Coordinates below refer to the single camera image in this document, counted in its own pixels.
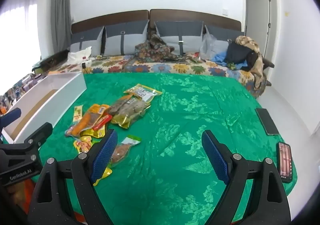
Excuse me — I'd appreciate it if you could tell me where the blue cloth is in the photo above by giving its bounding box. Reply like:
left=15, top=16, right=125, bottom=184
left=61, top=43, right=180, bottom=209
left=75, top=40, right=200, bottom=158
left=211, top=52, right=248, bottom=70

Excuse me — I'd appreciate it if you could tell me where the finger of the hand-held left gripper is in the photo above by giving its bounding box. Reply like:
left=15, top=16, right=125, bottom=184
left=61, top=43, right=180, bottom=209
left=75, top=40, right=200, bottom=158
left=0, top=108, right=22, bottom=130
left=14, top=122, right=53, bottom=163

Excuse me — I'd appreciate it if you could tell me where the black smartphone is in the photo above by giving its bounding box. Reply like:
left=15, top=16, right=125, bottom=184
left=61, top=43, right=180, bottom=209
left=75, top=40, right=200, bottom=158
left=255, top=108, right=280, bottom=136

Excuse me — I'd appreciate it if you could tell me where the grey strapped cushion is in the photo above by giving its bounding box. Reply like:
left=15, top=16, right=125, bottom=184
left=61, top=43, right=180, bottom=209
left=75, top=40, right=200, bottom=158
left=70, top=26, right=105, bottom=56
left=104, top=20, right=150, bottom=55
left=204, top=25, right=245, bottom=60
left=154, top=21, right=204, bottom=55

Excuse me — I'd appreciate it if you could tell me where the black bag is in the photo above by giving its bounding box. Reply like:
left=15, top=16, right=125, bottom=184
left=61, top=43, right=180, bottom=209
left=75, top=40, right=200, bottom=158
left=226, top=41, right=259, bottom=71

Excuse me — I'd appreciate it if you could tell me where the clear plastic bag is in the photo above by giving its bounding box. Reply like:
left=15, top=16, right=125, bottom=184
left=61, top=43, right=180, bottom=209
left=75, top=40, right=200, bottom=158
left=199, top=33, right=218, bottom=61

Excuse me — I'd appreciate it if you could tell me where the dark green bag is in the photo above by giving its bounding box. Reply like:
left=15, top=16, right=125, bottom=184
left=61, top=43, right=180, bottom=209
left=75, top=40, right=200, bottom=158
left=32, top=51, right=70, bottom=70

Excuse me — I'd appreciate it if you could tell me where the orange stool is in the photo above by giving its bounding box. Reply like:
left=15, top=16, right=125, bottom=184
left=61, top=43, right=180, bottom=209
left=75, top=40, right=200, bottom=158
left=21, top=177, right=37, bottom=200

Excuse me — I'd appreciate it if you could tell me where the yellow printed snack packet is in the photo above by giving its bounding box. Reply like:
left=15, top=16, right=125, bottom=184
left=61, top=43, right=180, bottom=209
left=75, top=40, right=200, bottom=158
left=73, top=138, right=94, bottom=153

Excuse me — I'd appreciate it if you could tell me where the green patterned blanket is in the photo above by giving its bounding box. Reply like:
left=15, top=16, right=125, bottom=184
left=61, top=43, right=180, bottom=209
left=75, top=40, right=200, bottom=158
left=37, top=72, right=298, bottom=225

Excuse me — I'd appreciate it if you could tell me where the red snack packet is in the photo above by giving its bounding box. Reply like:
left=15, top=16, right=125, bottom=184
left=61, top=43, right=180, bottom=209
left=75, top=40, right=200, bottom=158
left=92, top=113, right=113, bottom=130

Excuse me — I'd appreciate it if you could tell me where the gold foil snack packet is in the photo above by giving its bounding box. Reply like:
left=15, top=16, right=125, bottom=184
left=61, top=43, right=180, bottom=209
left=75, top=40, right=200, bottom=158
left=110, top=112, right=147, bottom=129

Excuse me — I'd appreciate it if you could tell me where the dark patterned cloth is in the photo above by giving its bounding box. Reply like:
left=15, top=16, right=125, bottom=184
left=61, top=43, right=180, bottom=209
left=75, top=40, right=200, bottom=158
left=134, top=34, right=185, bottom=63

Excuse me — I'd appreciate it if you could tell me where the floral bed sheet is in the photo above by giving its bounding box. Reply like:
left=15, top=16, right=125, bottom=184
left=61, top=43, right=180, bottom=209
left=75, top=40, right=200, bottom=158
left=47, top=55, right=265, bottom=98

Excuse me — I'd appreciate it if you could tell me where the white plastic bag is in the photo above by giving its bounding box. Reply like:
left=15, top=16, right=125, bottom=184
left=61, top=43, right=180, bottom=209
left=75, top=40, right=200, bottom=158
left=67, top=47, right=92, bottom=62

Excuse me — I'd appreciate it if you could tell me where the white door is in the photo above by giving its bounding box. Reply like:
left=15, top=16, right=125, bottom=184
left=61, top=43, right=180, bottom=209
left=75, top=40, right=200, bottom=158
left=241, top=0, right=278, bottom=70

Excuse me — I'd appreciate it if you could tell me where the yellow-edged clear snack packet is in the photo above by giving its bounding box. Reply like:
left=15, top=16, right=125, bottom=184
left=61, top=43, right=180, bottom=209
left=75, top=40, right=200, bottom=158
left=124, top=84, right=163, bottom=102

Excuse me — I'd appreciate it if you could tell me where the grey curtain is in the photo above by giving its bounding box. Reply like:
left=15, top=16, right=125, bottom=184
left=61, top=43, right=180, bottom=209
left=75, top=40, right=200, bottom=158
left=51, top=0, right=73, bottom=52

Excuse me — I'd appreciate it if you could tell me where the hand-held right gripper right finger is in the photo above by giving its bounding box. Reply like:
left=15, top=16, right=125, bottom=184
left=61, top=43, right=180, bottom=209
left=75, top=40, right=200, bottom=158
left=201, top=130, right=292, bottom=225

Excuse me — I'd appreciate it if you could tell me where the green-topped clear sausage packet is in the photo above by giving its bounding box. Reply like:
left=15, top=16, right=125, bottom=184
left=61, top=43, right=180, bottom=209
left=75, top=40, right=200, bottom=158
left=110, top=135, right=142, bottom=168

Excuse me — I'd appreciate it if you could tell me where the narrow yellow snack packet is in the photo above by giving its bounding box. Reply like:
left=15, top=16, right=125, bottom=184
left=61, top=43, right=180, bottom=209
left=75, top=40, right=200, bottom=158
left=73, top=105, right=84, bottom=123

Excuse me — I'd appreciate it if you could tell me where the white box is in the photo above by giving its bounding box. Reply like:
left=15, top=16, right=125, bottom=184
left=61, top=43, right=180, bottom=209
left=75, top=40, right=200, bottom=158
left=2, top=72, right=87, bottom=144

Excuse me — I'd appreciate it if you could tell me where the row of jars and cans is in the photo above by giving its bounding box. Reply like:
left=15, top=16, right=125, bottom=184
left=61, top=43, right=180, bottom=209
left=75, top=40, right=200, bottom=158
left=0, top=72, right=48, bottom=115

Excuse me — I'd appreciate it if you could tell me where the smartphone with lit screen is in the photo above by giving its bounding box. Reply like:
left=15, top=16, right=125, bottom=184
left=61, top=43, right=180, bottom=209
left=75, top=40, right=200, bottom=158
left=277, top=142, right=293, bottom=182

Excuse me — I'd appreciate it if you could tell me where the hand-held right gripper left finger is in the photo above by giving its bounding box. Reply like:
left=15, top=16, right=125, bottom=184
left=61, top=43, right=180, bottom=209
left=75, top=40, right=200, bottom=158
left=28, top=128, right=118, bottom=225

